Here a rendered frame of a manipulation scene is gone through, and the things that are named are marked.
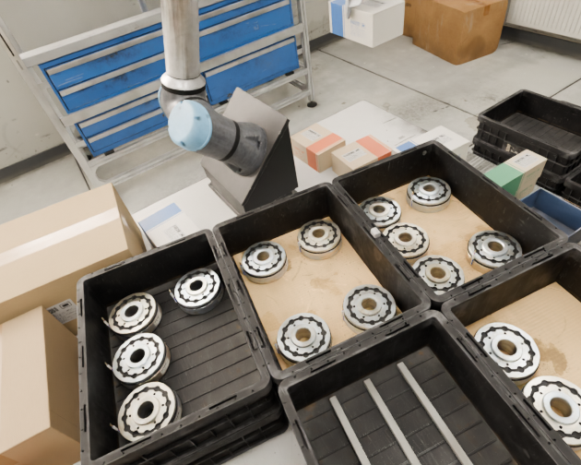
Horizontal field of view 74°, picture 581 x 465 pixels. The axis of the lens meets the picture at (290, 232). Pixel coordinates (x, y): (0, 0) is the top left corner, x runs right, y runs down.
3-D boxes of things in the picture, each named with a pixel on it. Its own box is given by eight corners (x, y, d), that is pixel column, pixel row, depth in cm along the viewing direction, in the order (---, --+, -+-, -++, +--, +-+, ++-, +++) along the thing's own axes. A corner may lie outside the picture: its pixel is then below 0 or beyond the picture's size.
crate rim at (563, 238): (329, 187, 95) (328, 179, 93) (433, 146, 100) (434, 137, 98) (434, 313, 68) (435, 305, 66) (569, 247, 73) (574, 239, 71)
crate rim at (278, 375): (213, 233, 89) (209, 226, 88) (329, 187, 95) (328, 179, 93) (276, 389, 62) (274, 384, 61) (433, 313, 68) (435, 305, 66)
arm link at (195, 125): (219, 169, 104) (175, 154, 94) (201, 142, 112) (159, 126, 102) (243, 131, 100) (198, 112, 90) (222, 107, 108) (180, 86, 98)
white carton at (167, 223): (148, 241, 121) (136, 220, 115) (182, 220, 125) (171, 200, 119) (176, 278, 109) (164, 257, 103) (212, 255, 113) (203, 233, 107)
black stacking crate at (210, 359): (104, 309, 91) (78, 280, 83) (223, 260, 96) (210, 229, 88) (120, 492, 64) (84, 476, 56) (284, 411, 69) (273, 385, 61)
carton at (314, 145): (292, 154, 142) (289, 137, 137) (317, 140, 146) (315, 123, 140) (319, 173, 132) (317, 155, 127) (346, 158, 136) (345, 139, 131)
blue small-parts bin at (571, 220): (531, 275, 94) (540, 256, 89) (480, 238, 103) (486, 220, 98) (586, 237, 99) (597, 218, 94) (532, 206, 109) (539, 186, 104)
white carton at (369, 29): (329, 32, 125) (327, 1, 119) (359, 20, 129) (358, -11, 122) (372, 47, 112) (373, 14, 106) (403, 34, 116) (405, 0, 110)
